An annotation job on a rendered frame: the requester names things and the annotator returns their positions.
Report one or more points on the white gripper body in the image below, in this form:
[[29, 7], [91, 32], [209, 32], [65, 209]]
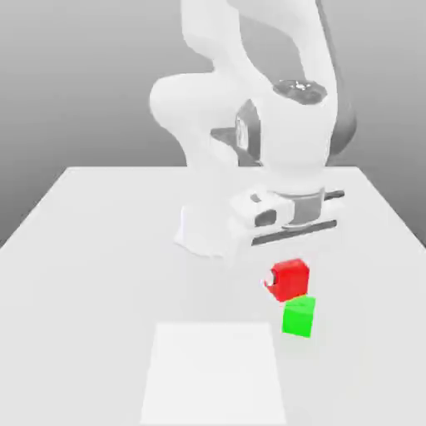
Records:
[[294, 234]]

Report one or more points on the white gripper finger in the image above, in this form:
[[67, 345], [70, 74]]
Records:
[[269, 280]]

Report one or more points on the small red cube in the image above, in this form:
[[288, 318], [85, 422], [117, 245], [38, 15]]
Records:
[[292, 280]]

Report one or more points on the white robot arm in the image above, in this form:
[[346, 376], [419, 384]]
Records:
[[233, 100]]

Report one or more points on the small green cube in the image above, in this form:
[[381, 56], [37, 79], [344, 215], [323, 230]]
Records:
[[298, 318]]

